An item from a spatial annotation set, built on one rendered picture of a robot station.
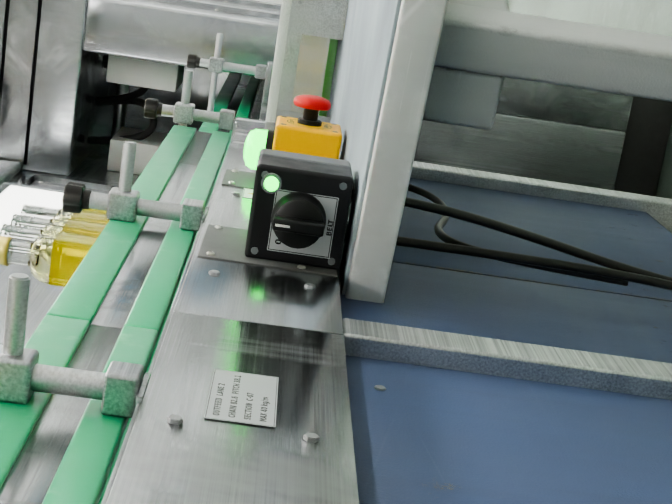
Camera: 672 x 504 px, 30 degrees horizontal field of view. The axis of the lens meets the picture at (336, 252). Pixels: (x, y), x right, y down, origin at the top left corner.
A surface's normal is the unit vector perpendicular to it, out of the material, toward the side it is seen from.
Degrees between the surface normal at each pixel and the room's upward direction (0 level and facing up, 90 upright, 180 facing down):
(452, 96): 90
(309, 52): 90
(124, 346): 90
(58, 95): 90
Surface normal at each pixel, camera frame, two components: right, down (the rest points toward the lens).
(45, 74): 0.02, 0.25
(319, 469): 0.15, -0.96
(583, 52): -0.03, 0.55
